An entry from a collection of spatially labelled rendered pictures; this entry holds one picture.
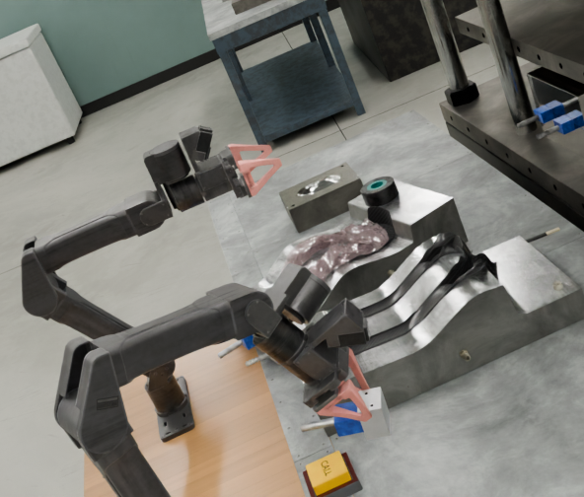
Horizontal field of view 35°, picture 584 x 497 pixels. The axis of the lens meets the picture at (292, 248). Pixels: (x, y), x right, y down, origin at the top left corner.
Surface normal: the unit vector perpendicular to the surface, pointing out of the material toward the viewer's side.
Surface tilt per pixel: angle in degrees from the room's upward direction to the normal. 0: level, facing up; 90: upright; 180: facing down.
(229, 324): 93
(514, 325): 90
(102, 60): 90
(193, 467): 0
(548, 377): 0
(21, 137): 90
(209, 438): 0
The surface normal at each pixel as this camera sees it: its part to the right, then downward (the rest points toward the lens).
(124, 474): 0.56, 0.27
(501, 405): -0.37, -0.84
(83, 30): 0.11, 0.39
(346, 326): -0.07, 0.51
